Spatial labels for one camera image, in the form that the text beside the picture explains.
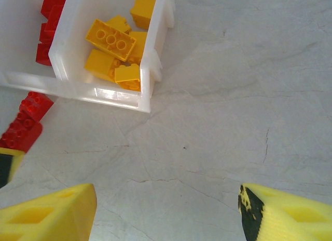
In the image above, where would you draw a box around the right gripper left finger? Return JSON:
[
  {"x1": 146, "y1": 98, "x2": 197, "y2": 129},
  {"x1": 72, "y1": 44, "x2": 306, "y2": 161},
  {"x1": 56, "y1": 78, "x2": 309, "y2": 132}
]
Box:
[{"x1": 0, "y1": 183, "x2": 98, "y2": 241}]

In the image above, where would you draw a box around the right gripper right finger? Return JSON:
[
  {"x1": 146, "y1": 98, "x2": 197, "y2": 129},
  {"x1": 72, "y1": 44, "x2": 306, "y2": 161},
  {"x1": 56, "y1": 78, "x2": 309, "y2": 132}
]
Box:
[{"x1": 238, "y1": 183, "x2": 332, "y2": 241}]

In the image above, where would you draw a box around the long red lego brick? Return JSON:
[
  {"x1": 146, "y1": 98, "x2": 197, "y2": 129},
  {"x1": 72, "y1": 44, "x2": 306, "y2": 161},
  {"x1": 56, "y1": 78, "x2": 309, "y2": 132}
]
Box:
[
  {"x1": 38, "y1": 6, "x2": 65, "y2": 44},
  {"x1": 40, "y1": 0, "x2": 68, "y2": 20}
]

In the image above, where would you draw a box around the long yellow lego brick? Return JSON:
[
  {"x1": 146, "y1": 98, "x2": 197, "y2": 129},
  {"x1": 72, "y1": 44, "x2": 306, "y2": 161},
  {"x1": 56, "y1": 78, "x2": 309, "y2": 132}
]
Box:
[
  {"x1": 127, "y1": 31, "x2": 149, "y2": 65},
  {"x1": 85, "y1": 19, "x2": 137, "y2": 62}
]

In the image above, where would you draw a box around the clear three-compartment container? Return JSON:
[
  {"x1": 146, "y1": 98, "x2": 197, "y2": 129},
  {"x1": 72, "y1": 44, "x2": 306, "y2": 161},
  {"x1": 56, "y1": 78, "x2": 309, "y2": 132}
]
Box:
[{"x1": 0, "y1": 0, "x2": 176, "y2": 114}]

